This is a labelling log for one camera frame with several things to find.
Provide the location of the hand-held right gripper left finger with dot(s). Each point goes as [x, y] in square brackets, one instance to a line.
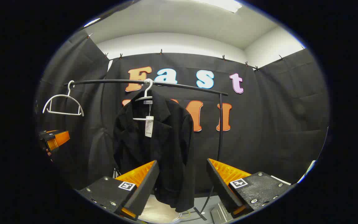
[144, 189]

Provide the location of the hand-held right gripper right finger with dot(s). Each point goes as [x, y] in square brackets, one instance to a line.
[221, 186]

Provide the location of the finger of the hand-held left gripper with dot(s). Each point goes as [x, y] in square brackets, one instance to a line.
[59, 139]

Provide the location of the white laundry hamper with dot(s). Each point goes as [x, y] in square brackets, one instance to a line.
[157, 211]

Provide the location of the black knit jacket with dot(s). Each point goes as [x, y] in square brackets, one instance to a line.
[166, 155]

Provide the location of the white clothes hanger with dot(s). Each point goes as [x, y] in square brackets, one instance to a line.
[69, 91]
[148, 90]

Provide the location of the black clothes rack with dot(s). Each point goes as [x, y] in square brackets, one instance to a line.
[110, 81]

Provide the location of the white flat board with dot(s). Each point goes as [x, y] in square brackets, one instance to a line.
[280, 179]

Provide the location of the black backdrop cloth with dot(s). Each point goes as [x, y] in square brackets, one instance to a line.
[275, 124]

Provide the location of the white panel edge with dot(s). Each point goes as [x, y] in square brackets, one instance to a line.
[309, 168]

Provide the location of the narrow ceiling light strip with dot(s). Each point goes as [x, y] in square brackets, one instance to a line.
[92, 22]

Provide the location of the row of backdrop clips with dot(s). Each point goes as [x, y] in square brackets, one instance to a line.
[161, 51]

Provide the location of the ceiling light panel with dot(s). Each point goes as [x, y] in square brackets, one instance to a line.
[225, 4]

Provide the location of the grey metal bracket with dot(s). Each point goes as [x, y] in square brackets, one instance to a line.
[219, 214]

